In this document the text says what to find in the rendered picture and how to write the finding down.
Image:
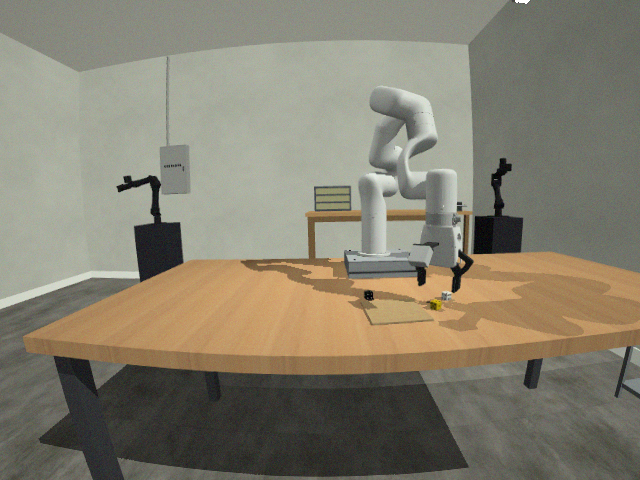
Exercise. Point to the tan square mat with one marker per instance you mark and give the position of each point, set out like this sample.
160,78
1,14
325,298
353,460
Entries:
396,311

